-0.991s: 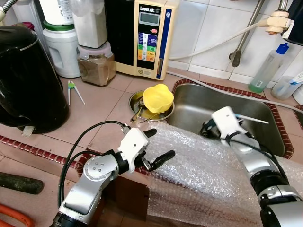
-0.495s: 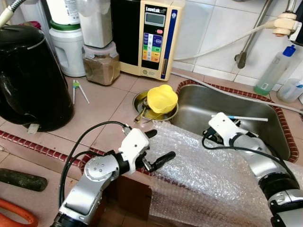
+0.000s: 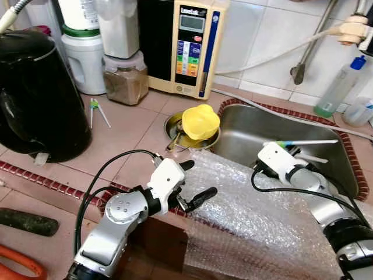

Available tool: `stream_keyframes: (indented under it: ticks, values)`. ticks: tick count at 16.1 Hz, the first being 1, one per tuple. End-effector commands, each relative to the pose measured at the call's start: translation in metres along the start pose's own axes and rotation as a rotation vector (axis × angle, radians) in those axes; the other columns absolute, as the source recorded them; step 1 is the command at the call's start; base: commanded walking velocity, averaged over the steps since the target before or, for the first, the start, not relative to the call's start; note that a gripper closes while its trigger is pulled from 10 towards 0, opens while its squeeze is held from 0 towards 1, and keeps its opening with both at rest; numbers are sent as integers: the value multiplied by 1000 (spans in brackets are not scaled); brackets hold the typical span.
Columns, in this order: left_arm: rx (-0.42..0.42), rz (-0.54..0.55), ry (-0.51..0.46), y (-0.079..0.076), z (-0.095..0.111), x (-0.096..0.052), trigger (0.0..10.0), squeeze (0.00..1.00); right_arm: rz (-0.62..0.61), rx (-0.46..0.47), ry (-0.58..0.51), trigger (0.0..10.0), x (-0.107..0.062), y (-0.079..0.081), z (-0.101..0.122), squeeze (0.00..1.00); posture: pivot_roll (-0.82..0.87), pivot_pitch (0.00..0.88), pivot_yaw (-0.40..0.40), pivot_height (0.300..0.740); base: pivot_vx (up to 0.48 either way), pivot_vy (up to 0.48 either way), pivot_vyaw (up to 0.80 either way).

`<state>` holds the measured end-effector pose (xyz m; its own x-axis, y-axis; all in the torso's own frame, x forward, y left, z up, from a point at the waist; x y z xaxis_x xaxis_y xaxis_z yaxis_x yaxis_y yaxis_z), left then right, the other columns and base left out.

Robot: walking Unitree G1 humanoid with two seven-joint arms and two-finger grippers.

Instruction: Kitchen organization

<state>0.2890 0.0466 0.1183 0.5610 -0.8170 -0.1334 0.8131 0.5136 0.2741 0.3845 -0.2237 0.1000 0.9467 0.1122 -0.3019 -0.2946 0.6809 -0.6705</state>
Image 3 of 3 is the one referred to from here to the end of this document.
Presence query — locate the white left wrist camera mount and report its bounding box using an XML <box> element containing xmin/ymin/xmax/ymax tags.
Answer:
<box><xmin>145</xmin><ymin>157</ymin><xmax>187</xmax><ymax>202</ymax></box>

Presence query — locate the dark green cucumber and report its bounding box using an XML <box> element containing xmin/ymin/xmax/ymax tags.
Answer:
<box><xmin>0</xmin><ymin>208</ymin><xmax>59</xmax><ymax>237</ymax></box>

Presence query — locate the white labelled bottle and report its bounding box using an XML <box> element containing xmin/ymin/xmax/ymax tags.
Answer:
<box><xmin>57</xmin><ymin>0</ymin><xmax>101</xmax><ymax>31</ymax></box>

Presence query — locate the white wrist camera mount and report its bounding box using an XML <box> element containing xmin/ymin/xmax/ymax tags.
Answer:
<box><xmin>257</xmin><ymin>141</ymin><xmax>305</xmax><ymax>185</ymax></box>
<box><xmin>145</xmin><ymin>157</ymin><xmax>187</xmax><ymax>202</ymax></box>

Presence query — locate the white chopsticks green hinge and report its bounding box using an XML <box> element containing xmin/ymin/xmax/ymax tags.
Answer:
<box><xmin>88</xmin><ymin>98</ymin><xmax>112</xmax><ymax>130</ymax></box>

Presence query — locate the black electric kettle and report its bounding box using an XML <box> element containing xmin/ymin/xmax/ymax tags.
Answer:
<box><xmin>0</xmin><ymin>29</ymin><xmax>93</xmax><ymax>165</ymax></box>

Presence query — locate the yellow plastic bowl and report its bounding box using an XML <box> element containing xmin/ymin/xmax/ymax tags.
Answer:
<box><xmin>181</xmin><ymin>104</ymin><xmax>221</xmax><ymax>141</ymax></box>

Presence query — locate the clear plastic cup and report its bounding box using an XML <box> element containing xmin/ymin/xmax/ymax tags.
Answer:
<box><xmin>342</xmin><ymin>96</ymin><xmax>373</xmax><ymax>128</ymax></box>

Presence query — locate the maroon plastic container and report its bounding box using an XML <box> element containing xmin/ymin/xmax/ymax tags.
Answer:
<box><xmin>30</xmin><ymin>24</ymin><xmax>54</xmax><ymax>37</ymax></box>

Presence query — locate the white tap hose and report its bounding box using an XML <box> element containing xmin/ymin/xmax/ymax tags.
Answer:
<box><xmin>214</xmin><ymin>26</ymin><xmax>350</xmax><ymax>76</ymax></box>

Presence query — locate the white jug green lid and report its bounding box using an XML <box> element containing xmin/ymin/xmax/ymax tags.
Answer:
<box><xmin>61</xmin><ymin>24</ymin><xmax>107</xmax><ymax>96</ymax></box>

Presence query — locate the orange curved plastic item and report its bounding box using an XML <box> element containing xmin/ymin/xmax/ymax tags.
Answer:
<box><xmin>0</xmin><ymin>244</ymin><xmax>48</xmax><ymax>280</ymax></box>

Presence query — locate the cream tap fitting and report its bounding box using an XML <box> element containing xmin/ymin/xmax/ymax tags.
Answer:
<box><xmin>339</xmin><ymin>15</ymin><xmax>372</xmax><ymax>47</ymax></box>

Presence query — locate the cream black water ionizer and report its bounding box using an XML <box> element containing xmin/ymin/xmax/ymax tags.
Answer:
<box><xmin>138</xmin><ymin>0</ymin><xmax>230</xmax><ymax>100</ymax></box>

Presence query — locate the clear bottle blue cap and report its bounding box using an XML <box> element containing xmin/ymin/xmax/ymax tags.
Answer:
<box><xmin>314</xmin><ymin>55</ymin><xmax>368</xmax><ymax>118</ymax></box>

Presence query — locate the white chopsticks frog holder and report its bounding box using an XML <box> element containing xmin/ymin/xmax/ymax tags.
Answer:
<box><xmin>274</xmin><ymin>138</ymin><xmax>339</xmax><ymax>148</ymax></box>

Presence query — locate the round steel bowl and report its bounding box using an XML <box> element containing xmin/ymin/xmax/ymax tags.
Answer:
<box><xmin>164</xmin><ymin>111</ymin><xmax>221</xmax><ymax>152</ymax></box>

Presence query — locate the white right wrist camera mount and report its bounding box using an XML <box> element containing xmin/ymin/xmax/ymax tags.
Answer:
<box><xmin>257</xmin><ymin>141</ymin><xmax>305</xmax><ymax>185</ymax></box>

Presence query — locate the grey braided cord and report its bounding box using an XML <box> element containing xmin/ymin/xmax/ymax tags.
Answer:
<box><xmin>0</xmin><ymin>0</ymin><xmax>31</xmax><ymax>34</ymax></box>

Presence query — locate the plain white chopstick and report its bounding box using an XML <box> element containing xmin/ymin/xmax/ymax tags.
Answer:
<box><xmin>296</xmin><ymin>152</ymin><xmax>330</xmax><ymax>165</ymax></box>

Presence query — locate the jar of brown powder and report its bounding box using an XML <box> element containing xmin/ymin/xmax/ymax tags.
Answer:
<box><xmin>103</xmin><ymin>51</ymin><xmax>150</xmax><ymax>107</ymax></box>

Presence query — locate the clear bubble wrap sheet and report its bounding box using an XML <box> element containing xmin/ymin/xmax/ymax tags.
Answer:
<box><xmin>183</xmin><ymin>148</ymin><xmax>373</xmax><ymax>280</ymax></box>

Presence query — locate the steel sink basin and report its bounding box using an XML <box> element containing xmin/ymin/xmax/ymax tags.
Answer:
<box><xmin>210</xmin><ymin>103</ymin><xmax>361</xmax><ymax>200</ymax></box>

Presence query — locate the grey metal pipe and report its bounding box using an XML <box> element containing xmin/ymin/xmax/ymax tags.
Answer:
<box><xmin>290</xmin><ymin>0</ymin><xmax>340</xmax><ymax>86</ymax></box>

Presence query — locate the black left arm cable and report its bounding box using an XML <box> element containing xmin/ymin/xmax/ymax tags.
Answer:
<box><xmin>73</xmin><ymin>149</ymin><xmax>161</xmax><ymax>257</ymax></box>

